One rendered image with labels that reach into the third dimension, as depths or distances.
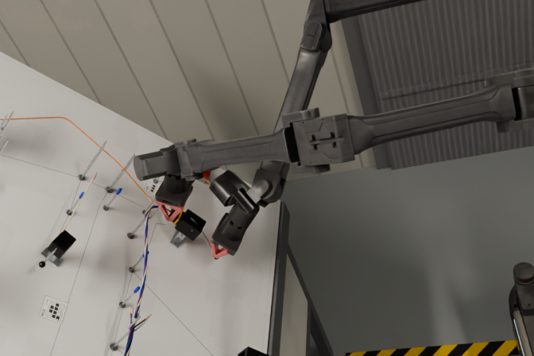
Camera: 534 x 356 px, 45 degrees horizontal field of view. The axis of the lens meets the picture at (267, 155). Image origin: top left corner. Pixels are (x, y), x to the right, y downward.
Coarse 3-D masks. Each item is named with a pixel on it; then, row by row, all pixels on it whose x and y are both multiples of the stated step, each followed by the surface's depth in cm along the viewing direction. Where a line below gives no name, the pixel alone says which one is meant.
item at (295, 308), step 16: (288, 272) 202; (288, 288) 198; (288, 304) 195; (304, 304) 216; (288, 320) 193; (304, 320) 212; (288, 336) 190; (304, 336) 209; (288, 352) 187; (304, 352) 205
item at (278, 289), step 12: (288, 216) 195; (288, 228) 193; (276, 252) 180; (276, 264) 176; (276, 276) 173; (276, 288) 170; (276, 300) 168; (276, 312) 166; (276, 324) 164; (276, 336) 162; (276, 348) 161
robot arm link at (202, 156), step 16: (304, 112) 107; (288, 128) 111; (192, 144) 133; (208, 144) 130; (224, 144) 125; (240, 144) 121; (256, 144) 117; (272, 144) 113; (288, 144) 111; (192, 160) 134; (208, 160) 129; (224, 160) 126; (240, 160) 122; (256, 160) 118; (272, 160) 115; (288, 160) 111
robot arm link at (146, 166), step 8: (176, 144) 140; (184, 144) 137; (160, 152) 142; (168, 152) 140; (176, 152) 141; (136, 160) 140; (144, 160) 137; (152, 160) 138; (160, 160) 139; (168, 160) 140; (176, 160) 141; (136, 168) 142; (144, 168) 138; (152, 168) 138; (160, 168) 139; (168, 168) 140; (176, 168) 140; (144, 176) 139; (152, 176) 140; (184, 176) 140; (192, 176) 138; (200, 176) 138
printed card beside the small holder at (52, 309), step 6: (48, 300) 132; (54, 300) 133; (60, 300) 133; (42, 306) 130; (48, 306) 131; (54, 306) 132; (60, 306) 133; (66, 306) 133; (42, 312) 130; (48, 312) 130; (54, 312) 131; (60, 312) 132; (48, 318) 130; (54, 318) 130; (60, 318) 131
